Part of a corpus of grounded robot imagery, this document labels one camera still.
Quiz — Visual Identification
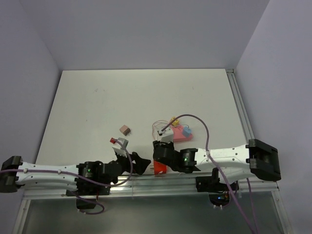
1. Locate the pink triangular power strip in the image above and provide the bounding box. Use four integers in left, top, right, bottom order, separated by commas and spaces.
172, 125, 193, 143

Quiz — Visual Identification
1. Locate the red cube adapter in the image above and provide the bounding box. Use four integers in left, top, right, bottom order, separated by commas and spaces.
150, 160, 167, 176

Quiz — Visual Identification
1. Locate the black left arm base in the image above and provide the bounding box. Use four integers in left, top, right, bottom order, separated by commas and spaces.
66, 180, 110, 211

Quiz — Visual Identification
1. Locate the blue charger plug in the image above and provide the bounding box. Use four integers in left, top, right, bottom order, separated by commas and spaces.
182, 126, 192, 137

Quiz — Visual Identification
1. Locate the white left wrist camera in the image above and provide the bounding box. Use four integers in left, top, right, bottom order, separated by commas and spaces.
112, 137, 129, 157

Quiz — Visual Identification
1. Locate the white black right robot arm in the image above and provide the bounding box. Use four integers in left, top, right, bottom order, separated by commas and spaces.
153, 139, 281, 190

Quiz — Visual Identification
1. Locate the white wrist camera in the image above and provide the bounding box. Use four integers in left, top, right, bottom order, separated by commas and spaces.
157, 127, 174, 143
112, 137, 129, 157

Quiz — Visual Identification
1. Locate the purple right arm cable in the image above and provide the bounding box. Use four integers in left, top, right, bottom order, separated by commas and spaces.
162, 114, 260, 234

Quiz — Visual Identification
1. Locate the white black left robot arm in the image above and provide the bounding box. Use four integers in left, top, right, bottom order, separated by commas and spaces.
0, 152, 151, 195

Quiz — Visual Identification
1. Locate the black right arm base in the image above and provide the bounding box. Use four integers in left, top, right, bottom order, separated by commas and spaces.
195, 168, 232, 208

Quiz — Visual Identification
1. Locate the brown charger plug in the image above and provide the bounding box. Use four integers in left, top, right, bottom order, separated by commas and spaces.
119, 125, 131, 136

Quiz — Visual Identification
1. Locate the yellow charger plug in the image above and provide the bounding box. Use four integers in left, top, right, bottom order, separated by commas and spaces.
170, 117, 180, 127

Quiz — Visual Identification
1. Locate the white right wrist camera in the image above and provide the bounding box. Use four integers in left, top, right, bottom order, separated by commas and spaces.
157, 127, 174, 143

